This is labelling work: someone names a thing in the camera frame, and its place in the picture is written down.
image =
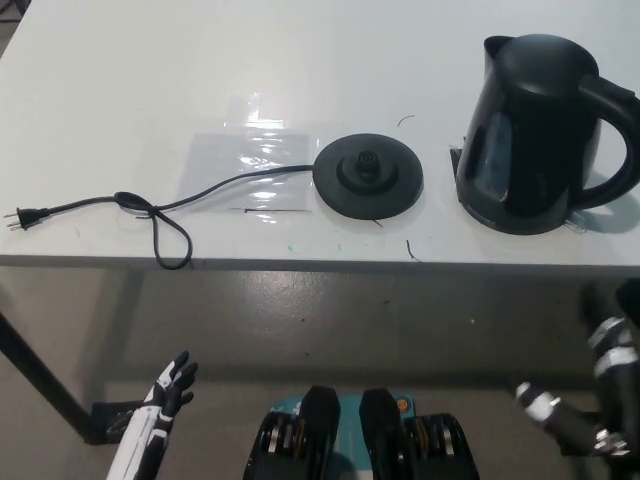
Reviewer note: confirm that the black table leg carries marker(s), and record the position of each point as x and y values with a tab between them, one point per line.
40	370
631	297

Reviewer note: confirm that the black tape marker patch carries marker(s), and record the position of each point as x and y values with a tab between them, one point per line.
455	160

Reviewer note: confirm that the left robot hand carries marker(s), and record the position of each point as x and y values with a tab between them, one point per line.
145	430

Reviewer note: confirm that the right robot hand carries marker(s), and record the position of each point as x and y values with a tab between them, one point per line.
617	365

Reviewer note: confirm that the clear plastic sheet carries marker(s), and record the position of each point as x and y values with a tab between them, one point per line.
250	170

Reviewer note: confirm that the round black kettle base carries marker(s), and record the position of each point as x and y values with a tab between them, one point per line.
395	192

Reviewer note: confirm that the black electric kettle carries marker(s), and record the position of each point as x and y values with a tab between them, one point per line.
525	150

